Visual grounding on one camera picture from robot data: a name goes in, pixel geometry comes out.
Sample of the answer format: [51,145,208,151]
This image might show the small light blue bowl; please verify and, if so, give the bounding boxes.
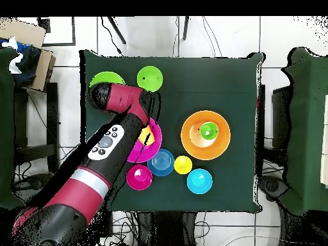
[186,168,213,195]

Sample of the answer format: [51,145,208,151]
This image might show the large pink bowl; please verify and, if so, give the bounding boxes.
[126,117,163,164]

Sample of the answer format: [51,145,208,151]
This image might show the ridged green cup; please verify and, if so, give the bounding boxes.
[199,121,220,140]

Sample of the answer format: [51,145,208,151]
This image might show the small red bowl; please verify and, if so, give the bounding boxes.
[126,164,154,192]

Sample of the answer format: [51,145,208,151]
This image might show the smooth yellow cup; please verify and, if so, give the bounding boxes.
[173,155,193,176]

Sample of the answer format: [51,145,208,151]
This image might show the black floor cable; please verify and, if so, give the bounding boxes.
[100,16,124,56]

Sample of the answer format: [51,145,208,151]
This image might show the ridged yellow cup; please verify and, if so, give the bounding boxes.
[138,125,156,146]

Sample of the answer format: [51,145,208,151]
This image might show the black cabinet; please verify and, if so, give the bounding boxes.
[271,85,291,149]

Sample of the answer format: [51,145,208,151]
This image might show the black stool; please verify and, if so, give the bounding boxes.
[12,81,61,174]

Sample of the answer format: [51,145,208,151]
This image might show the black frame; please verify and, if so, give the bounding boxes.
[37,16,77,47]

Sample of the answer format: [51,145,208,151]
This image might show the blue and black bag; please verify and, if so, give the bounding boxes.
[0,37,42,88]

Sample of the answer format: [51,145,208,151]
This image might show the black tripod leg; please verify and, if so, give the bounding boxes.
[182,16,191,41]
[106,16,127,45]

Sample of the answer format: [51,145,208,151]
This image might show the large orange bowl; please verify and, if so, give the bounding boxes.
[181,110,231,161]

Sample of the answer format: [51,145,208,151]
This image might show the large green bowl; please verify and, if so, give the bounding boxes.
[88,70,126,88]

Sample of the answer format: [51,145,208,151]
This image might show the dark green tablecloth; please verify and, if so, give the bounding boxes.
[277,46,328,216]
[79,49,266,215]
[0,47,26,213]

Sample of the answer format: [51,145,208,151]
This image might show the dark blue bowl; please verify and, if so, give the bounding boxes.
[147,148,176,177]

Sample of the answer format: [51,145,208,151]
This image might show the cardboard box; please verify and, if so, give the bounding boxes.
[0,17,56,92]

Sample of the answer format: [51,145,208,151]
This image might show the small green bowl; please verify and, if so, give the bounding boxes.
[136,65,164,93]

